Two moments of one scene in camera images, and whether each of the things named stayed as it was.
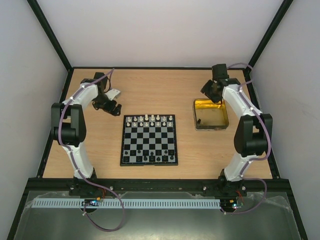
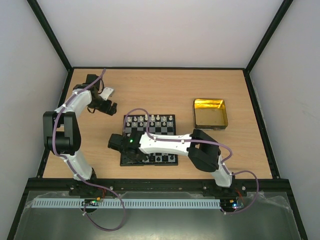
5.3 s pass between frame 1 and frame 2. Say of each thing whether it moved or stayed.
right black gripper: moved
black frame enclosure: stayed
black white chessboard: stayed
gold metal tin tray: stayed
